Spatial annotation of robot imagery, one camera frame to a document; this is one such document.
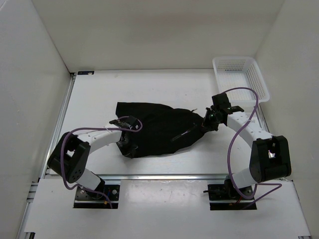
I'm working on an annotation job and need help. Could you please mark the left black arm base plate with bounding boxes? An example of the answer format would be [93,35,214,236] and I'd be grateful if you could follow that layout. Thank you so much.
[73,183,120,209]

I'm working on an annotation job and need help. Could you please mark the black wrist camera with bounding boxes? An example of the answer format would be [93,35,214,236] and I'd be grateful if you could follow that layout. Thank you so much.
[212,93,231,110]
[109,116,143,132]

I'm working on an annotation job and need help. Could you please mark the black shorts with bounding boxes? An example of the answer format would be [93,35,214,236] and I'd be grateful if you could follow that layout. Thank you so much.
[116,102,207,158]

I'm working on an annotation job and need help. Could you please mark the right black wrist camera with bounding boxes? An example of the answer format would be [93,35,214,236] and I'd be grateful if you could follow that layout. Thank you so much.
[212,93,231,110]

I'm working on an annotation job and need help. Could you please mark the small dark corner label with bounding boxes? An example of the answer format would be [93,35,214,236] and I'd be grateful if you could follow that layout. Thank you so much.
[77,71,95,75]

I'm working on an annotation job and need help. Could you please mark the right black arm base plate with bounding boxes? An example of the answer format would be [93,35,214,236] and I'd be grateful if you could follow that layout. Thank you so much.
[203,180,257,211]

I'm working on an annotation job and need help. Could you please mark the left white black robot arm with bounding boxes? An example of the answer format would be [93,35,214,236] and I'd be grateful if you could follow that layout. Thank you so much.
[47,124,142,199]

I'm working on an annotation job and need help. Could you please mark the purple cable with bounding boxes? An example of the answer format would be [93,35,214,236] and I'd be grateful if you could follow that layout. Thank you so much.
[61,116,143,210]
[228,87,284,206]

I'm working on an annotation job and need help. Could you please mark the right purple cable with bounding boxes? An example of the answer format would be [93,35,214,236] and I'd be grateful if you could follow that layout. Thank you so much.
[228,87,284,206]

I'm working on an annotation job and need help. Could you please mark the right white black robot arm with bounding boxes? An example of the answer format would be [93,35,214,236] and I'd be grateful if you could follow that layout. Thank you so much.
[202,106,292,200]

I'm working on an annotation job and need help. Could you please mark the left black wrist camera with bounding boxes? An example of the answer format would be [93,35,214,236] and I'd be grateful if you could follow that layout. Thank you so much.
[109,116,143,132]

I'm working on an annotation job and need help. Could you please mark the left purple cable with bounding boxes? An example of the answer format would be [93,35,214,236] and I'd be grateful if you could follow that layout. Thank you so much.
[61,116,143,210]

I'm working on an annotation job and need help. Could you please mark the white perforated plastic basket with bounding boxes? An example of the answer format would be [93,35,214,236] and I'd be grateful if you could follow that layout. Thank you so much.
[212,56,270,112]

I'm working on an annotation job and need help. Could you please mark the silver aluminium table rail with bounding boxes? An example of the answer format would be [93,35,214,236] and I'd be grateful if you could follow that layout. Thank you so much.
[39,72,284,181]

